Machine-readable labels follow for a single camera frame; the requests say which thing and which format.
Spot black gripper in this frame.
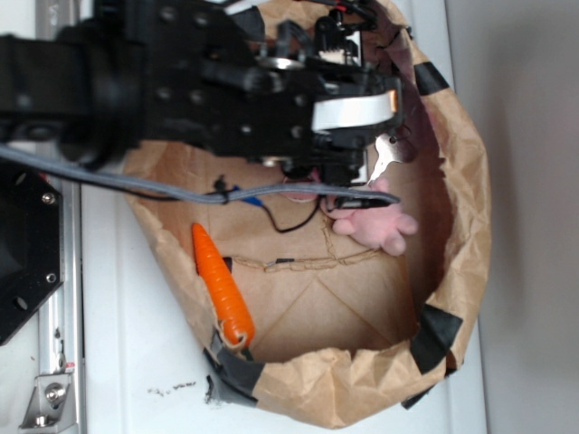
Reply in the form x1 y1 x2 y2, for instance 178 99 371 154
126 1 402 186

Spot aluminium frame rail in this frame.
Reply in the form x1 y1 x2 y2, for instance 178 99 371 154
18 0 87 430

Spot pink plush bunny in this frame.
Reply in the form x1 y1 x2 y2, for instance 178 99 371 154
282 176 418 256

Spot grey cable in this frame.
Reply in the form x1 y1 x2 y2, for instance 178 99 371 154
0 145 401 205

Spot thin black wire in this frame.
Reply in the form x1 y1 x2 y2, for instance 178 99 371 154
212 175 390 234

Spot orange plastic carrot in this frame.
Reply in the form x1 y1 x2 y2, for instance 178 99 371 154
191 223 255 350

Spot brown paper bag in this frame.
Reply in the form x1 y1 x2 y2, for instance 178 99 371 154
129 1 491 429

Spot white tray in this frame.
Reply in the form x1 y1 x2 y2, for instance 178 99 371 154
81 1 487 433

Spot silver keys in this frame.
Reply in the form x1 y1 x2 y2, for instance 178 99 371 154
368 134 418 184

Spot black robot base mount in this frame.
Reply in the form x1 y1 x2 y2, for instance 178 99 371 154
1 160 62 345

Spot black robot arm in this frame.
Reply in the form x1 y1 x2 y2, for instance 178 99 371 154
1 1 403 185

